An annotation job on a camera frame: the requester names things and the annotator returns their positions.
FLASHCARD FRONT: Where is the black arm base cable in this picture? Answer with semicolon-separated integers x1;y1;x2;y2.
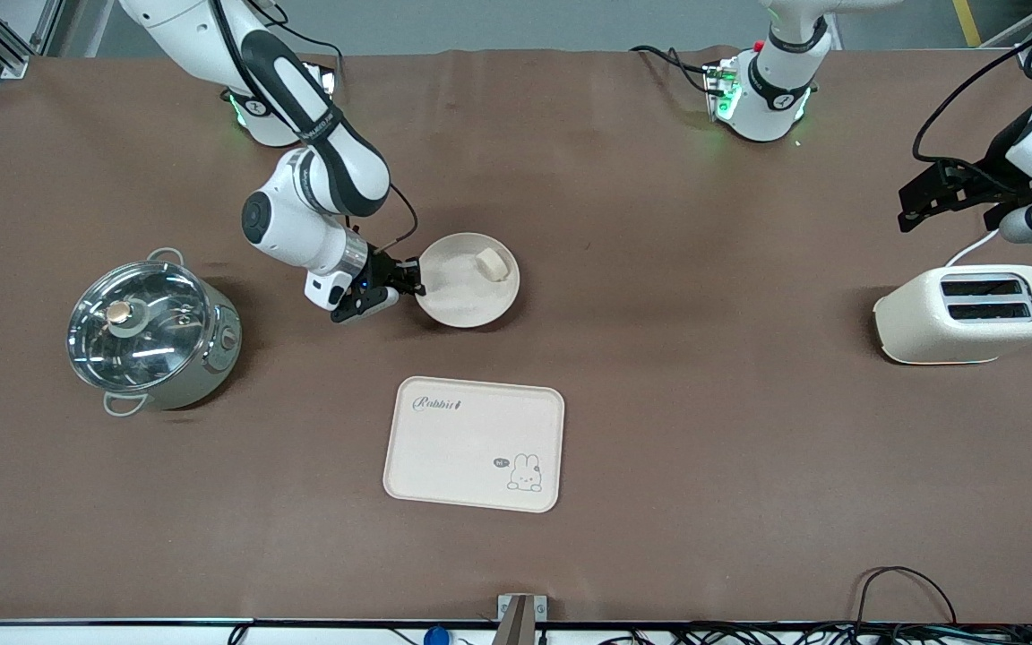
631;45;712;95

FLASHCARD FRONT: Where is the glass pot lid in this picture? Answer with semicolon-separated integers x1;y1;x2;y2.
66;262;212;393

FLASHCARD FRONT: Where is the brown table cover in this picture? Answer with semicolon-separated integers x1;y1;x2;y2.
0;47;1032;625

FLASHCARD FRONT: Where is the black cable bundle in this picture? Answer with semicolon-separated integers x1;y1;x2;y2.
606;623;1032;645

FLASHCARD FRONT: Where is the round cream plate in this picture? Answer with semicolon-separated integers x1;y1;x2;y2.
415;232;520;329

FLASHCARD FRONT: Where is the white toaster power cable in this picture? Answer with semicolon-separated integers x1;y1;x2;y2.
944;228;1002;268

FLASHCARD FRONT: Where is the black looped cable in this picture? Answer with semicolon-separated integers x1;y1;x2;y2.
852;566;960;628

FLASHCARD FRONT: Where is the stainless steel pot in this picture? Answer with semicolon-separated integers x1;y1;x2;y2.
66;248;244;418

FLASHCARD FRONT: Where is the cream rabbit print tray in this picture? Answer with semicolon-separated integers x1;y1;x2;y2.
383;375;565;514

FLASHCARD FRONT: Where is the cream two-slot toaster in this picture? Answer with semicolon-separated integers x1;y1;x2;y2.
873;264;1032;366

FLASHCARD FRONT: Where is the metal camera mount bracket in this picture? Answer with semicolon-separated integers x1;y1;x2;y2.
496;594;548;645

